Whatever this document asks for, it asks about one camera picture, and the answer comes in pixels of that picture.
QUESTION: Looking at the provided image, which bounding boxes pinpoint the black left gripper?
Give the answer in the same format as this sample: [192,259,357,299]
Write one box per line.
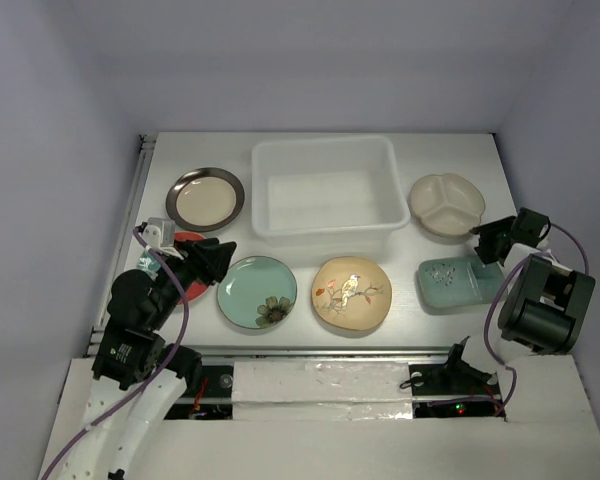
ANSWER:
[149,236,236,327]

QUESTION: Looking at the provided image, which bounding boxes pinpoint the red plate with teal flower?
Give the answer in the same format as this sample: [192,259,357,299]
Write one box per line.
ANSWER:
[174,232,208,302]

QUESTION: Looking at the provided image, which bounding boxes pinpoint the brown rimmed cream plate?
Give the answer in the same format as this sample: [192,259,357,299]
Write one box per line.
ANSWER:
[165,167,245,233]

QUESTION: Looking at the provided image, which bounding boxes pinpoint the cream three-section divided plate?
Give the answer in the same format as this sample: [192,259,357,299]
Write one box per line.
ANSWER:
[408,173,486,237]

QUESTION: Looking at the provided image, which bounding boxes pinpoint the teal rectangular speckled plate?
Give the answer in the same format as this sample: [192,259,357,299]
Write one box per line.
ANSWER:
[417,255,504,309]

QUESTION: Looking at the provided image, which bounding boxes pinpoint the tan plate with bird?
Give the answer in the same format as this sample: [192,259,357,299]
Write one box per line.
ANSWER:
[311,256,392,332]

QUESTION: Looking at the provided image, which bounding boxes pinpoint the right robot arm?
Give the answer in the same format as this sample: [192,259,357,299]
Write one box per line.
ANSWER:
[399,208,596,412]

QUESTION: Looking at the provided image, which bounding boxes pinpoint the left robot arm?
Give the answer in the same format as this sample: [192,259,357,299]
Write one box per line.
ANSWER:
[41,228,237,479]

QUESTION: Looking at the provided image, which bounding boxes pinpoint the white plastic bin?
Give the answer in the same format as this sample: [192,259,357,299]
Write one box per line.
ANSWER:
[251,135,411,246]

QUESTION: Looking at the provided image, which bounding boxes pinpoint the white foam block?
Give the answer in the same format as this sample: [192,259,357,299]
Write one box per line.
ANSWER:
[231,360,413,421]

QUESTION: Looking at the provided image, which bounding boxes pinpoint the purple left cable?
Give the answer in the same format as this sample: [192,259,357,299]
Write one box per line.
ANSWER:
[38,225,191,480]

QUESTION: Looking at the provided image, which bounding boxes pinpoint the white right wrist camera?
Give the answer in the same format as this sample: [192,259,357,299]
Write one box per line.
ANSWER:
[536,223,559,262]

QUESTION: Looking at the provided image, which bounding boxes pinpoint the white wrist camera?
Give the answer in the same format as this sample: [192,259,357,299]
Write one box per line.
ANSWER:
[536,223,559,262]
[140,217,176,251]

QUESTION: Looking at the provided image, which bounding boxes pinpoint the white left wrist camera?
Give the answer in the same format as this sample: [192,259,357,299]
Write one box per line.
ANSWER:
[140,217,176,251]

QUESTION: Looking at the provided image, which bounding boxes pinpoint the aluminium rail frame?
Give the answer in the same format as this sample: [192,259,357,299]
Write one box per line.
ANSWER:
[113,132,481,355]

